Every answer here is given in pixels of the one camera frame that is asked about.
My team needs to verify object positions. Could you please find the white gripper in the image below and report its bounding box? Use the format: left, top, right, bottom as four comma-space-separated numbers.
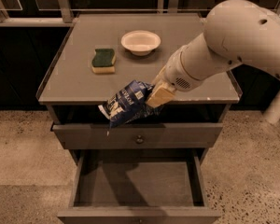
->
146, 45, 203, 108

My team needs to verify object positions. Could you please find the blue chip bag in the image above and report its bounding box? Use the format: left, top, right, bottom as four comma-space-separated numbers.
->
98, 80, 163, 133

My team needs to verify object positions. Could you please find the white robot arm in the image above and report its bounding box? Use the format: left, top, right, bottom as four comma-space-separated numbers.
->
146, 0, 280, 107

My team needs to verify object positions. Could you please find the round metal drawer knob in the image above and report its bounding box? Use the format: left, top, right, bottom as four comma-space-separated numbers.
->
135, 135, 144, 144

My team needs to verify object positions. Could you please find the grey drawer cabinet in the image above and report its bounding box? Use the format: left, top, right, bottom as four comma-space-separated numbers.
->
35, 12, 243, 224

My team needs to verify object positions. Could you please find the grey top drawer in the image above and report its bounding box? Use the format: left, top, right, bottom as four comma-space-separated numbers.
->
52, 123, 222, 149

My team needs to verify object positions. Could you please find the white bowl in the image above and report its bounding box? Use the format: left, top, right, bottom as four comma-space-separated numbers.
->
121, 30, 161, 56

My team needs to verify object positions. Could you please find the green yellow sponge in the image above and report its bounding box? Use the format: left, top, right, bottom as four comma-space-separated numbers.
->
91, 49, 116, 74

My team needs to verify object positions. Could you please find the white pipe leg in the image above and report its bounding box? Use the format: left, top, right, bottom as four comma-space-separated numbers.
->
263, 91, 280, 124

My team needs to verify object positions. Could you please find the metal rail frame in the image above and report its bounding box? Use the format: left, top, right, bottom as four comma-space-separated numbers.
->
0, 0, 280, 28

